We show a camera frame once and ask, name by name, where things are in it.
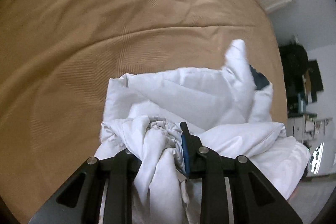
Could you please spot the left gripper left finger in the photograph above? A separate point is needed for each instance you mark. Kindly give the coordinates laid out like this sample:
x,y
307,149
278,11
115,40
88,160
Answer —
x,y
98,191

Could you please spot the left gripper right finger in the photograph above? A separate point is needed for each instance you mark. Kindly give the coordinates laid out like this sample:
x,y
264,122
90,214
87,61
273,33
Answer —
x,y
233,190

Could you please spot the white puffer jacket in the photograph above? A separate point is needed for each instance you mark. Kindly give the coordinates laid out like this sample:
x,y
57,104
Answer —
x,y
223,107

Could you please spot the dark clothes on rack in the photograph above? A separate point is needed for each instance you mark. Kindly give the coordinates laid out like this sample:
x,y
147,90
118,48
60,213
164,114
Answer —
x,y
302,78

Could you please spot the white drawer cabinet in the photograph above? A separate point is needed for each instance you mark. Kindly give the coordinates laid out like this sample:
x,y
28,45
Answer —
x,y
308,129

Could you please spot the tan bedspread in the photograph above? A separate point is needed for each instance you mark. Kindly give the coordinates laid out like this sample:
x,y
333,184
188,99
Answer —
x,y
57,57

